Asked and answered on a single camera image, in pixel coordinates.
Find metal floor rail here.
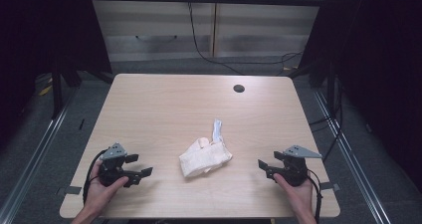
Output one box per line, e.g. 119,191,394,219
313,89,394,224
0,87,80,224

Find grey tape piece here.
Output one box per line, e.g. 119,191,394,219
55,185,83,197
319,181,341,192

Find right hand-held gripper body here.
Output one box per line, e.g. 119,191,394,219
273,144,323,188

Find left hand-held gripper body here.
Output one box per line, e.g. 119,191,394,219
98,142,129,188

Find black curtain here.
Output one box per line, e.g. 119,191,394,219
0,0,112,148
298,0,422,193

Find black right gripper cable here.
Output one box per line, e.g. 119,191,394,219
306,167,323,224

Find black wall power cable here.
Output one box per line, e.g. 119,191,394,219
186,1,304,77

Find black floor cables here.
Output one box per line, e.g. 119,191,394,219
308,74,345,162

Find black metal stand leg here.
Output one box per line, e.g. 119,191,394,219
50,53,65,119

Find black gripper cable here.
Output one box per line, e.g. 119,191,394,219
82,148,108,205
306,167,323,224

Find person's right hand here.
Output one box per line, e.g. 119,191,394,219
273,172,315,216

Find white floral muslin cloth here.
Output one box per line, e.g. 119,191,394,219
178,118,234,179

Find vertical wooden wall strip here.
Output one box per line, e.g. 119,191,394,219
209,0,219,58

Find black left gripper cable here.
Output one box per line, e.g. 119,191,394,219
82,148,108,205

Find person's left hand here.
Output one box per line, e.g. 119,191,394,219
82,159,130,216

